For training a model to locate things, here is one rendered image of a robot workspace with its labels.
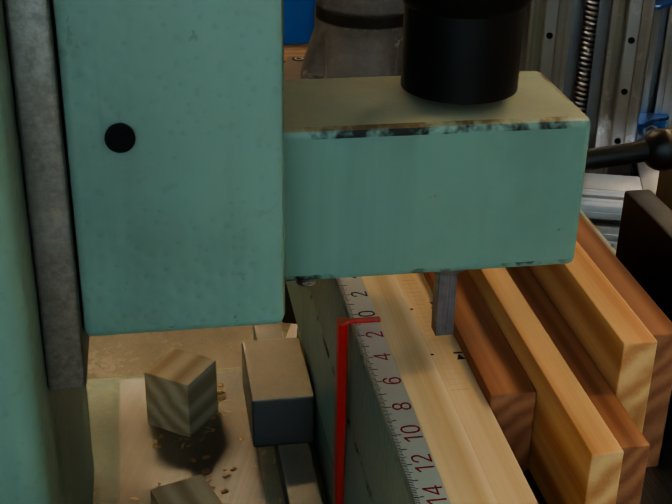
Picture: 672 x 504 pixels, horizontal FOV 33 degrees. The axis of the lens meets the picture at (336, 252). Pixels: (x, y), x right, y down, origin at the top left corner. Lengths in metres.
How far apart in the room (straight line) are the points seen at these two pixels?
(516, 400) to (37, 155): 0.24
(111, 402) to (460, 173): 0.37
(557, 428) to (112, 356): 1.90
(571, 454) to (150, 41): 0.24
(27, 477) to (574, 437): 0.22
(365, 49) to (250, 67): 0.82
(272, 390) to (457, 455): 0.24
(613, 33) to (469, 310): 0.79
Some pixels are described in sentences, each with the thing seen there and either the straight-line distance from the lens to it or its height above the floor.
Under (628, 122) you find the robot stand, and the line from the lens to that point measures 1.37.
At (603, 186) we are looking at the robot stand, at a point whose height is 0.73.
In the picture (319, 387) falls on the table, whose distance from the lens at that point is 0.67.
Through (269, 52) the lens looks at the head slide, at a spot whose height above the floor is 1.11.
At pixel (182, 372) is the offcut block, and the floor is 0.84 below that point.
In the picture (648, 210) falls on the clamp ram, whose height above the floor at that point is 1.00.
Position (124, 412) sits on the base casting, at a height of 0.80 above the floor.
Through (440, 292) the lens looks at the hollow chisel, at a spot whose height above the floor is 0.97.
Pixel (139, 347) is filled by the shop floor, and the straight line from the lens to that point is 2.38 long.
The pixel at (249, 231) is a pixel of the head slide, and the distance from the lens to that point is 0.43.
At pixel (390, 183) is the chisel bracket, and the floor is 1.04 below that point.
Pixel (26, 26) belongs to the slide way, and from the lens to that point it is 0.40.
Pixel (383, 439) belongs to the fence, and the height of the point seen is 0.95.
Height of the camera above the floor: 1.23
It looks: 27 degrees down
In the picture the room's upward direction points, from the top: 1 degrees clockwise
